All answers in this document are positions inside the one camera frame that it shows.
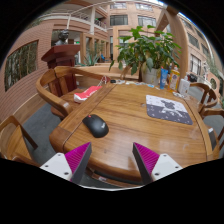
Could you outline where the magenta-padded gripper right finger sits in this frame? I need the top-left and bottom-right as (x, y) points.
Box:
(132, 142), (184, 186)

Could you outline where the yellow dish soap bottle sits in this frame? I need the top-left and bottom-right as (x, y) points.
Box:
(167, 64), (181, 93)

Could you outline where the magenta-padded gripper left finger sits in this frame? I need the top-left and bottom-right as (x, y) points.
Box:
(39, 142), (93, 185)

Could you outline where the black notebook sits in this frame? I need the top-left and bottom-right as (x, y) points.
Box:
(208, 127), (218, 151)

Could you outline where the wooden planter box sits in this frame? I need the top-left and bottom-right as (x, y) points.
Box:
(74, 63), (141, 88)

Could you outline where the red and white bag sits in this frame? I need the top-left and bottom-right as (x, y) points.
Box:
(73, 85), (103, 103)

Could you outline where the spiky green agave plant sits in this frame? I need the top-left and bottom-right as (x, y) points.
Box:
(79, 53), (101, 67)

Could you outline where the black computer mouse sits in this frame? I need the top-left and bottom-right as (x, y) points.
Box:
(82, 114), (110, 139)

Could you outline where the dark bust statue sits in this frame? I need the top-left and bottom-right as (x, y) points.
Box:
(54, 29), (70, 47)

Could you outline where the white pump bottle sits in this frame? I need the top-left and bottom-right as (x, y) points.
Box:
(177, 75), (191, 95)

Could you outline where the blue tube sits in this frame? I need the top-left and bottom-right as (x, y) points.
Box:
(159, 66), (169, 90)

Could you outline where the green potted plant white pot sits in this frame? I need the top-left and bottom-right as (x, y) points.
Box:
(109, 24), (183, 86)

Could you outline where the wooden armchair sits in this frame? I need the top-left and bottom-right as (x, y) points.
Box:
(189, 82), (218, 114)
(35, 65), (111, 121)
(199, 107), (224, 158)
(0, 115), (39, 166)

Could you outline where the dark red wooden pedestal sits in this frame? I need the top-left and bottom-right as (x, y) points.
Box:
(41, 44), (81, 98)

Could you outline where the grey white printed mouse pad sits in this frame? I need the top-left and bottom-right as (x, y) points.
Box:
(145, 94), (194, 126)

